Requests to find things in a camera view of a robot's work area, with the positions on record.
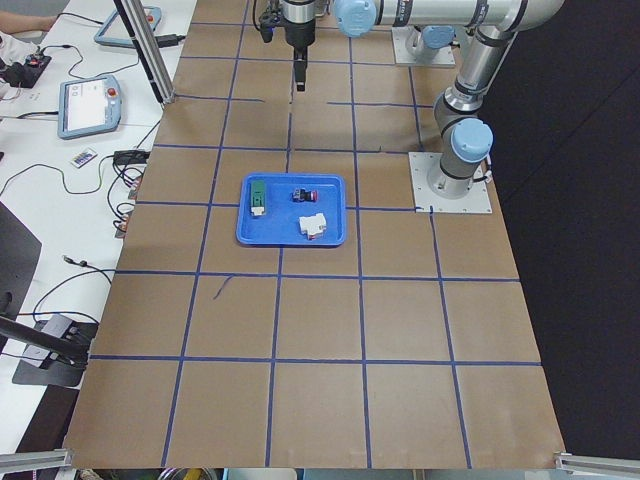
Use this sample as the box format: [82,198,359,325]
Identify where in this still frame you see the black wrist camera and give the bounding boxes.
[252,0,281,44]

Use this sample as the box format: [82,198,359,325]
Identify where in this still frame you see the small remote control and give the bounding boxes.
[70,148,98,169]

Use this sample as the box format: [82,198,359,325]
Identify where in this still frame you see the white circuit breaker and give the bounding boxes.
[298,213,327,240]

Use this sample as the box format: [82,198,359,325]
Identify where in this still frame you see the far blue teach pendant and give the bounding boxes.
[94,5,164,49]

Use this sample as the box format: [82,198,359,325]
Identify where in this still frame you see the near blue teach pendant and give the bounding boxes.
[57,74,122,140]

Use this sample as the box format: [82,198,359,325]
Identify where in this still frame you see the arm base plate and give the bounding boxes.
[392,25,455,68]
[409,152,492,214]

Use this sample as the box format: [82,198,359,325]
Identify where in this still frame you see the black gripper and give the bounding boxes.
[281,0,316,92]

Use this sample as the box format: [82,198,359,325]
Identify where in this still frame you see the black electronics box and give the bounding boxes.
[1,54,52,89]

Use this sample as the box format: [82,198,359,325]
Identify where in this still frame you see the aluminium frame post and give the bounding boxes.
[114,0,175,105]

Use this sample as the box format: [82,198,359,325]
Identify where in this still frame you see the blue teach pendant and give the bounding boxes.
[57,74,122,140]
[94,5,164,49]

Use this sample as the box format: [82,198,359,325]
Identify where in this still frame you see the blue plastic tray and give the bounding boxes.
[236,172,347,247]

